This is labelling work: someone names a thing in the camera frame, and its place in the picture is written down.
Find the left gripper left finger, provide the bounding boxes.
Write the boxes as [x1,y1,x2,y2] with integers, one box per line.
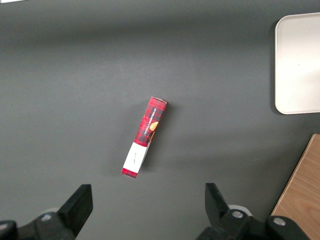
[14,184,94,240]

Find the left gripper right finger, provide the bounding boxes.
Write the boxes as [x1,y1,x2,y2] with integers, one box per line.
[197,183,270,240]

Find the wooden drawer cabinet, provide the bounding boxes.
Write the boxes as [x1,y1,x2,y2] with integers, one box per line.
[270,133,320,240]

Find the red plaid cookie box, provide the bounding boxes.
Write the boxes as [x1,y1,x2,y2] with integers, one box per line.
[121,96,168,180]

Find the beige plastic tray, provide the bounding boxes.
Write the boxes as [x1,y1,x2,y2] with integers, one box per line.
[274,11,320,116]

